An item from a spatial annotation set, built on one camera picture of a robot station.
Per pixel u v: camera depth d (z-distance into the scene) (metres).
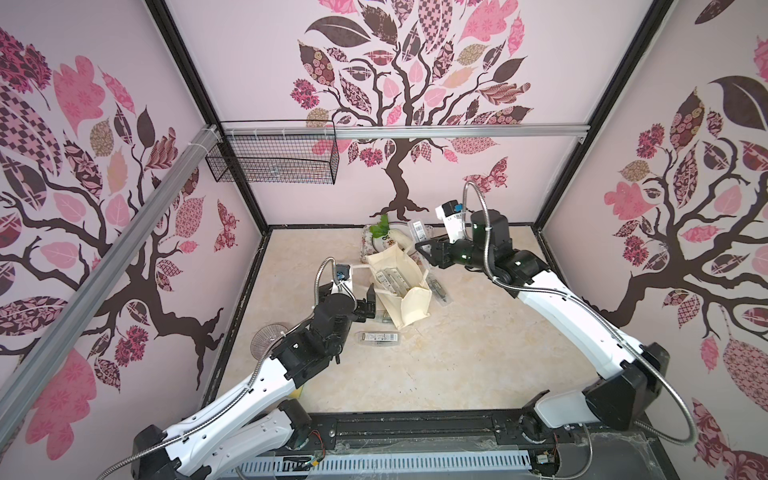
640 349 0.42
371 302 0.66
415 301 0.88
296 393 0.79
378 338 0.88
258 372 0.47
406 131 0.92
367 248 1.14
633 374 0.39
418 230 0.71
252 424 0.57
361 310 0.64
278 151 0.95
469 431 0.76
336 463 0.70
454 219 0.63
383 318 0.92
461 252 0.61
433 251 0.65
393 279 0.97
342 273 0.60
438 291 1.00
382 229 1.15
